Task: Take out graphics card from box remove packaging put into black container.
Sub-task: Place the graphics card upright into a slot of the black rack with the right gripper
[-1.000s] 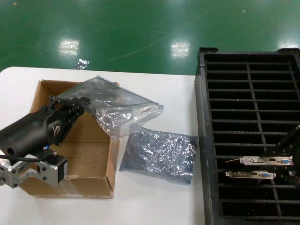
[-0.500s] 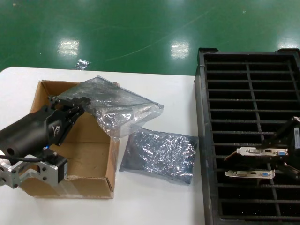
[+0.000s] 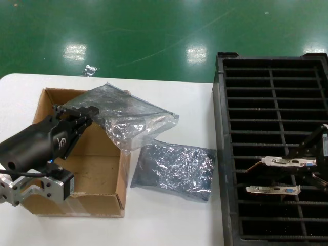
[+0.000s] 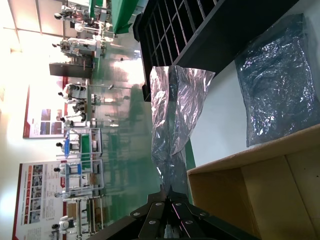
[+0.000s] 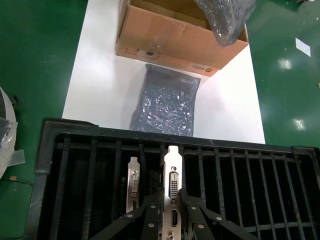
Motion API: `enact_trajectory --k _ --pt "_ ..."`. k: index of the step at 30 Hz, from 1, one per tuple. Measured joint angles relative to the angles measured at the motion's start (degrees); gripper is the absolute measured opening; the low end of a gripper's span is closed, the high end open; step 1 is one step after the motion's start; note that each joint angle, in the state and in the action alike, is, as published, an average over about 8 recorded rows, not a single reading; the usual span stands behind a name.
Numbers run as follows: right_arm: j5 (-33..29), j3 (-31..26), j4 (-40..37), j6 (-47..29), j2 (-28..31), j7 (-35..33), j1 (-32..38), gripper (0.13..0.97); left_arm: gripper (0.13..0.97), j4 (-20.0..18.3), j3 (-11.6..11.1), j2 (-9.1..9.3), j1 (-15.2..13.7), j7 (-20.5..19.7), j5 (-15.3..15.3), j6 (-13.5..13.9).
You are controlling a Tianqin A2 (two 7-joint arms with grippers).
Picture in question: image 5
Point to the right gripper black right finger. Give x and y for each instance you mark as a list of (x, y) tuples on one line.
[(207, 220)]

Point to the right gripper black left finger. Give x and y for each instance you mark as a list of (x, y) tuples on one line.
[(140, 217)]

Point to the graphics card silver bracket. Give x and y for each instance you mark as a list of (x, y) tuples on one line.
[(173, 175), (133, 185)]

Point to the grey translucent antistatic bag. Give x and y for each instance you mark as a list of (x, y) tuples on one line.
[(225, 22), (167, 105)]

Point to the black slotted plastic container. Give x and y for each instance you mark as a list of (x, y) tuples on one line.
[(225, 175)]

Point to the open brown cardboard box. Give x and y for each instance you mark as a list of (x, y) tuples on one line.
[(170, 37)]

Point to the grey tape strip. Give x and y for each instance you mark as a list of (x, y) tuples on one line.
[(18, 157)]

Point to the white curved base panel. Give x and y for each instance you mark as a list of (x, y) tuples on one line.
[(6, 160)]

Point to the clear plastic bag scrap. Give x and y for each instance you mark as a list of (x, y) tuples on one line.
[(6, 132)]

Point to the white paper sheet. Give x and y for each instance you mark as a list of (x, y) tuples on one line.
[(303, 46)]

